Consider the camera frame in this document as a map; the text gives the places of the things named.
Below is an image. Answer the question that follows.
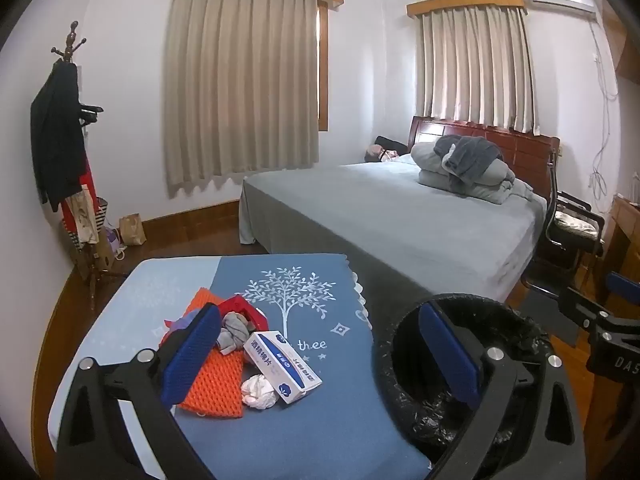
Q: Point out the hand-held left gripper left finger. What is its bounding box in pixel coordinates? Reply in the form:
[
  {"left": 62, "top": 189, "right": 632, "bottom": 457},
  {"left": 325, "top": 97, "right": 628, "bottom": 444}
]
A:
[{"left": 54, "top": 302, "right": 223, "bottom": 480}]

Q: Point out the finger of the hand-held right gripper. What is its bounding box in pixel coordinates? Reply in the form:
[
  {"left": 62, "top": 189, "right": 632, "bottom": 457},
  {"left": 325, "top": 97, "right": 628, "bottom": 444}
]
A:
[{"left": 557, "top": 284, "right": 615, "bottom": 332}]

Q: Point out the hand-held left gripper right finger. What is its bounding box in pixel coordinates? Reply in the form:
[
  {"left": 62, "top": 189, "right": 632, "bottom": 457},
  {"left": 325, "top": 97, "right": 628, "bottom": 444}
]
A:
[{"left": 417, "top": 301, "right": 586, "bottom": 480}]

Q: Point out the orange foam net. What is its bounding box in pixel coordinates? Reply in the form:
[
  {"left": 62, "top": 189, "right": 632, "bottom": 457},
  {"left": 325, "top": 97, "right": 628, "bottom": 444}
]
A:
[
  {"left": 187, "top": 287, "right": 226, "bottom": 318},
  {"left": 177, "top": 345, "right": 246, "bottom": 418}
]

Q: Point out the black trash bin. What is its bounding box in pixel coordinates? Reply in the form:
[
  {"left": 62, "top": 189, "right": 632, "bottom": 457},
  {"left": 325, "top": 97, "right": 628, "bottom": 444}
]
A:
[{"left": 372, "top": 295, "right": 571, "bottom": 467}]

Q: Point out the red knit glove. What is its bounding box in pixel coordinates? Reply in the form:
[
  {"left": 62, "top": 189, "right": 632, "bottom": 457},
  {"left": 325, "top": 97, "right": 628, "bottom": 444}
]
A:
[{"left": 220, "top": 295, "right": 267, "bottom": 333}]

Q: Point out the white and blue box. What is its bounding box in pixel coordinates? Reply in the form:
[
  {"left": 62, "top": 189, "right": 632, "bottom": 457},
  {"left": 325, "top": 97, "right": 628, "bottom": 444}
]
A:
[{"left": 243, "top": 330, "right": 323, "bottom": 406}]

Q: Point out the grey patterned cloth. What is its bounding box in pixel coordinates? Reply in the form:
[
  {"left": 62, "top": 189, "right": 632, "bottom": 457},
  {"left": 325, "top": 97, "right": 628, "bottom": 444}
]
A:
[{"left": 217, "top": 311, "right": 256, "bottom": 356}]

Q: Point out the black chair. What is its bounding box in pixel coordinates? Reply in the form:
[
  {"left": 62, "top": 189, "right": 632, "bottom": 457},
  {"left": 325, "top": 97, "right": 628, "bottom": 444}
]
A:
[{"left": 520, "top": 151, "right": 607, "bottom": 312}]

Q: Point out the crumpled white tissue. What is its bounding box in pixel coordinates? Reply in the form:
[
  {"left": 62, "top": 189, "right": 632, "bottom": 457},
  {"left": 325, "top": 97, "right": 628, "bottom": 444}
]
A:
[{"left": 241, "top": 374, "right": 281, "bottom": 411}]

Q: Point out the wooden desk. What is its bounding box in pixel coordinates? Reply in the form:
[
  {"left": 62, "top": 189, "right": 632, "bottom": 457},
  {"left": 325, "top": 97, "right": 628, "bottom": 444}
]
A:
[{"left": 599, "top": 194, "right": 640, "bottom": 312}]

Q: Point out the blue tree print tablecloth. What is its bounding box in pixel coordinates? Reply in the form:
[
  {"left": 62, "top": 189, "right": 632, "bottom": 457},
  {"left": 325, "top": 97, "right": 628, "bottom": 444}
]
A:
[{"left": 47, "top": 254, "right": 433, "bottom": 480}]

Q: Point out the wooden coat rack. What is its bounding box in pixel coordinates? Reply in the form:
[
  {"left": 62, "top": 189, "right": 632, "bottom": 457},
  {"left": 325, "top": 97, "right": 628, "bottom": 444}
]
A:
[{"left": 50, "top": 20, "right": 128, "bottom": 312}]

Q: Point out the cardboard box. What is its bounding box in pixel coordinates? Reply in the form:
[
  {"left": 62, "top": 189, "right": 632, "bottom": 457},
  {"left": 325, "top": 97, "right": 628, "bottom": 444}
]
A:
[{"left": 70, "top": 240, "right": 117, "bottom": 282}]

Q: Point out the brown paper bag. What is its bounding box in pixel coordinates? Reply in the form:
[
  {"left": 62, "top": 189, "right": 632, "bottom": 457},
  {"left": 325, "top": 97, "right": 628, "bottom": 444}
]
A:
[{"left": 118, "top": 212, "right": 147, "bottom": 247}]

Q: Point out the bed with grey sheet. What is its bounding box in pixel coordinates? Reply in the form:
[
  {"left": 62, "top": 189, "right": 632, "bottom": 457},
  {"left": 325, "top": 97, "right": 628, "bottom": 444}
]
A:
[{"left": 239, "top": 115, "right": 561, "bottom": 306}]

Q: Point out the striped bag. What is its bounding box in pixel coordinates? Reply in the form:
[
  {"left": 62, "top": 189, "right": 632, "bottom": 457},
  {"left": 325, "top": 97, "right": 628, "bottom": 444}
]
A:
[{"left": 70, "top": 196, "right": 111, "bottom": 252}]

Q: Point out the wooden headboard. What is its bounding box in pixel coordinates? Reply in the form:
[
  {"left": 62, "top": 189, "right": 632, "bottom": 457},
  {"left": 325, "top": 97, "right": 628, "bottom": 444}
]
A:
[{"left": 409, "top": 115, "right": 561, "bottom": 196}]

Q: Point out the beige tote bag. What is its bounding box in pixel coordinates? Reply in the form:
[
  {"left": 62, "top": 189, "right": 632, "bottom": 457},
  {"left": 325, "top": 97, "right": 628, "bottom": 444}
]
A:
[{"left": 64, "top": 185, "right": 101, "bottom": 247}]

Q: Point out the dark grey garment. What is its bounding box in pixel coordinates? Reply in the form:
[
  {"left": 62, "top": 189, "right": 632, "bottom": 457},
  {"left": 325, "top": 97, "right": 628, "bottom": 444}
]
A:
[{"left": 432, "top": 135, "right": 503, "bottom": 183}]

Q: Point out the folded grey quilt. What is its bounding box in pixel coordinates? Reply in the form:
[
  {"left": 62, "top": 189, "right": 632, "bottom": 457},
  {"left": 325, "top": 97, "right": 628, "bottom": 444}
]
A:
[{"left": 410, "top": 135, "right": 535, "bottom": 206}]

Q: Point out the red hanging garment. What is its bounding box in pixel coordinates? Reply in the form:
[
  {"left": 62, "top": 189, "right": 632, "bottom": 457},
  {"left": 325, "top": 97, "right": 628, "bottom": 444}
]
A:
[{"left": 61, "top": 157, "right": 97, "bottom": 233}]

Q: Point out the plush toy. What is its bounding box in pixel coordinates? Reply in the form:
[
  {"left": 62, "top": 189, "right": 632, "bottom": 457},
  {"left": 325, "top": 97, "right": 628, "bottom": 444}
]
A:
[{"left": 364, "top": 144, "right": 401, "bottom": 163}]

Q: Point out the dark hanging coat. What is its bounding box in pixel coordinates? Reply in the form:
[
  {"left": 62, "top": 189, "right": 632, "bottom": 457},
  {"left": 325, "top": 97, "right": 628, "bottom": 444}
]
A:
[{"left": 30, "top": 57, "right": 87, "bottom": 213}]

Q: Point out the narrow beige curtain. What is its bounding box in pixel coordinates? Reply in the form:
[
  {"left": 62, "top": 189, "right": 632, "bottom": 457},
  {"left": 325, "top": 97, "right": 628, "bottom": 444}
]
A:
[{"left": 420, "top": 7, "right": 536, "bottom": 134}]

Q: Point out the wooden wardrobe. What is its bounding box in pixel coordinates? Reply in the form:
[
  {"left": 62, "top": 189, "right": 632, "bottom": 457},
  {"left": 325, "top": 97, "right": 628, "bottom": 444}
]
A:
[{"left": 600, "top": 0, "right": 640, "bottom": 86}]

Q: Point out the wide beige curtain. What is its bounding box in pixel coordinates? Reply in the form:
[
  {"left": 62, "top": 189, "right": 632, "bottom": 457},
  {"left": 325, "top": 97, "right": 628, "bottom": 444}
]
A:
[{"left": 162, "top": 0, "right": 321, "bottom": 199}]

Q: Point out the white air conditioner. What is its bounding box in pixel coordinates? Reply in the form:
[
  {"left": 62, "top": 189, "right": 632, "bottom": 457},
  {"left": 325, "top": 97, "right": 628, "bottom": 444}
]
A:
[{"left": 520, "top": 0, "right": 599, "bottom": 22}]

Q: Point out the short wooden curtain pelmet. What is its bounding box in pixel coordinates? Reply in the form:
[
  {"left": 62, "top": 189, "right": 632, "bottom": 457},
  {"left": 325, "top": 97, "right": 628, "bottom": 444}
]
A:
[{"left": 406, "top": 0, "right": 530, "bottom": 19}]

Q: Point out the white wall cable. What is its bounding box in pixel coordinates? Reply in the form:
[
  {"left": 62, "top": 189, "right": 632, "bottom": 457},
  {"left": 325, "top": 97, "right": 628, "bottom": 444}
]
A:
[{"left": 589, "top": 19, "right": 622, "bottom": 201}]

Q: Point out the wooden window frame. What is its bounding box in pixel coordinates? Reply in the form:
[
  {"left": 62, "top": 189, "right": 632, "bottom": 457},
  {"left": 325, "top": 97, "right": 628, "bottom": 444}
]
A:
[{"left": 316, "top": 0, "right": 331, "bottom": 132}]

